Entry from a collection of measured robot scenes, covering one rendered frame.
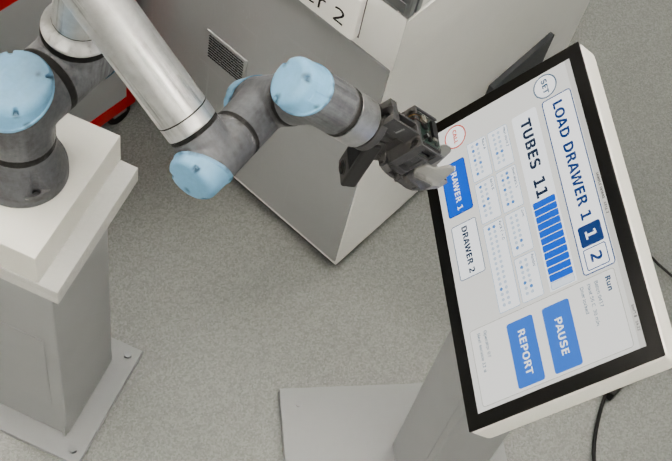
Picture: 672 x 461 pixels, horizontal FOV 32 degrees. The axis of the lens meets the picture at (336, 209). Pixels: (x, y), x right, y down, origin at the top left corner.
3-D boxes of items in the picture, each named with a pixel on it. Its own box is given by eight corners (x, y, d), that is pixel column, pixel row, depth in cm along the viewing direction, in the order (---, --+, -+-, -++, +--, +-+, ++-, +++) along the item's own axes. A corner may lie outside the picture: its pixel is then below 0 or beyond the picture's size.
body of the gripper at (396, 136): (446, 161, 169) (394, 129, 161) (400, 187, 173) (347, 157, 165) (438, 118, 173) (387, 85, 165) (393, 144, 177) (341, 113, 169)
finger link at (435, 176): (473, 185, 176) (436, 162, 170) (442, 201, 179) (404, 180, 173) (470, 167, 178) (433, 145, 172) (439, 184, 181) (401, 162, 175)
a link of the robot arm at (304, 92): (271, 55, 159) (316, 49, 153) (325, 88, 167) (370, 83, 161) (257, 108, 157) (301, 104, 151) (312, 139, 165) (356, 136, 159)
